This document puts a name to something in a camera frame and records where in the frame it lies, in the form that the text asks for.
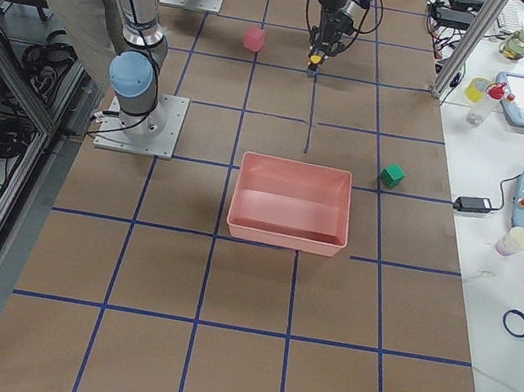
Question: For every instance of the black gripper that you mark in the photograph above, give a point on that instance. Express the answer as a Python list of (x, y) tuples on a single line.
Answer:
[(326, 21)]

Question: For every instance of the yellow push button switch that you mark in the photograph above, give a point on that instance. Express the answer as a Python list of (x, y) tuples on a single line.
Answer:
[(314, 61)]

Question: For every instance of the pink foam cube centre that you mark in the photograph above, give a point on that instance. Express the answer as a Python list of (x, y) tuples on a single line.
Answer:
[(254, 39)]

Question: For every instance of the green foam cube near bin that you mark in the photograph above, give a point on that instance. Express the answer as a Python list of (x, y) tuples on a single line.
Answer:
[(392, 175)]

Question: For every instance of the yellow tape roll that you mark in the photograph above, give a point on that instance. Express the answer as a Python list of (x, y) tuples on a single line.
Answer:
[(476, 89)]

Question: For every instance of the pink plastic bin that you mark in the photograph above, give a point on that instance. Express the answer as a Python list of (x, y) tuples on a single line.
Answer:
[(290, 204)]

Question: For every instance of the red cap squeeze bottle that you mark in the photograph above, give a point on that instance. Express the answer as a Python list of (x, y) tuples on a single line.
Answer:
[(494, 92)]

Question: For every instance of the green drink bottle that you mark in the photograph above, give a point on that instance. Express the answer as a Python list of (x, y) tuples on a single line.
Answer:
[(513, 47)]

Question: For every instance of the black power adapter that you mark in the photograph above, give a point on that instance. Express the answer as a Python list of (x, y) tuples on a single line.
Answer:
[(469, 204)]

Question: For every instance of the white plastic cup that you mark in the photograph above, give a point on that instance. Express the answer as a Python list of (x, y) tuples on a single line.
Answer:
[(511, 243)]

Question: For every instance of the aluminium frame post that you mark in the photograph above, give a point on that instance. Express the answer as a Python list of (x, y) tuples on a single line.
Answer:
[(482, 22)]

